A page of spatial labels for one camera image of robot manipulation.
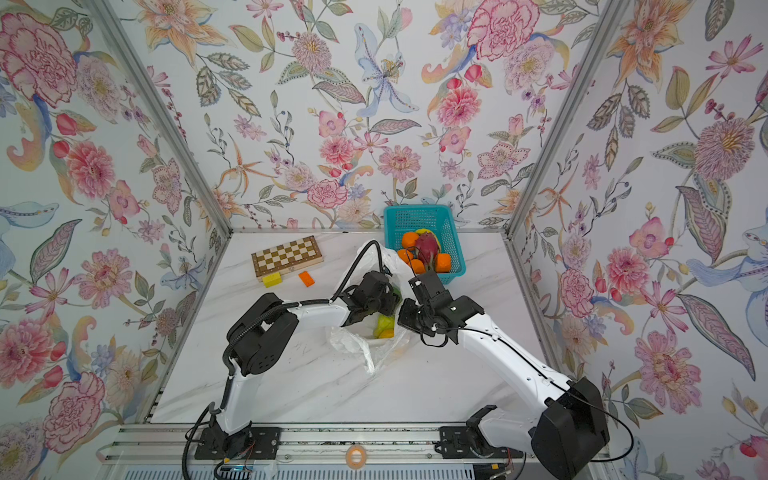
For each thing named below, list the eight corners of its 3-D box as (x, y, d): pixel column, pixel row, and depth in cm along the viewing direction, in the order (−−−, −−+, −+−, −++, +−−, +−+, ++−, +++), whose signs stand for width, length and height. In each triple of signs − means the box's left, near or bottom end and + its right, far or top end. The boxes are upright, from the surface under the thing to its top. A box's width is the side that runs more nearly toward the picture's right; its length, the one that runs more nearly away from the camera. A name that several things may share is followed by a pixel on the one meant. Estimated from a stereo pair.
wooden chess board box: (258, 282, 107) (255, 277, 105) (254, 258, 115) (251, 252, 112) (324, 262, 114) (323, 256, 111) (316, 240, 121) (314, 234, 118)
